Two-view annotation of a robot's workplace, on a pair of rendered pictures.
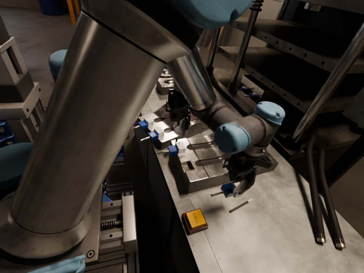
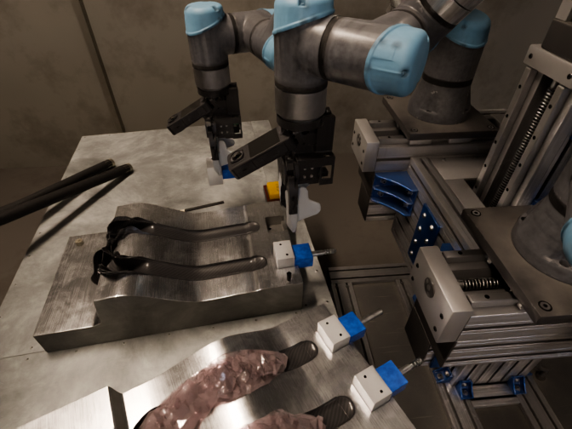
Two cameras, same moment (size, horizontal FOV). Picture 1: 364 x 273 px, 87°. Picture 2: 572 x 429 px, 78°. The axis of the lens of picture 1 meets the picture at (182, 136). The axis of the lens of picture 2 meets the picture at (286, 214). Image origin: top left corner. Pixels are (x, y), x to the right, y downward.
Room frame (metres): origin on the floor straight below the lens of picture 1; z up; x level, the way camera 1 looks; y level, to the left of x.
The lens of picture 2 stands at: (1.14, 0.14, 1.44)
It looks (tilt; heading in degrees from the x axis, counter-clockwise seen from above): 41 degrees down; 195
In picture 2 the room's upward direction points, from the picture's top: straight up
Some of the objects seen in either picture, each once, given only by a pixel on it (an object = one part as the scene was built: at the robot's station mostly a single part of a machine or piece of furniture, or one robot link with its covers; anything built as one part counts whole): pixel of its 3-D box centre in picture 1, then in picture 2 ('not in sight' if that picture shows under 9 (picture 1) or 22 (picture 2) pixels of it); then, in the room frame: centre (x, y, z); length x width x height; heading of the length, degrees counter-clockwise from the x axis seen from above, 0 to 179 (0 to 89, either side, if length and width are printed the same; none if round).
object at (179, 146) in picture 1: (170, 150); (306, 254); (0.64, 0.04, 0.89); 0.13 x 0.05 x 0.05; 117
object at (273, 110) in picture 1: (262, 124); (208, 36); (0.44, -0.22, 1.25); 0.09 x 0.08 x 0.11; 131
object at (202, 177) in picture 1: (224, 153); (176, 260); (0.71, -0.23, 0.87); 0.50 x 0.26 x 0.14; 117
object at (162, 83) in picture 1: (170, 85); not in sight; (1.42, 0.15, 0.83); 0.20 x 0.15 x 0.07; 117
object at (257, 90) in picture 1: (272, 90); not in sight; (1.55, -0.70, 0.87); 0.50 x 0.27 x 0.17; 117
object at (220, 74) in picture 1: (270, 98); not in sight; (1.63, -0.75, 0.75); 1.30 x 0.84 x 0.06; 27
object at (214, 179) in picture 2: (226, 190); (233, 168); (0.44, -0.20, 0.93); 0.13 x 0.05 x 0.05; 117
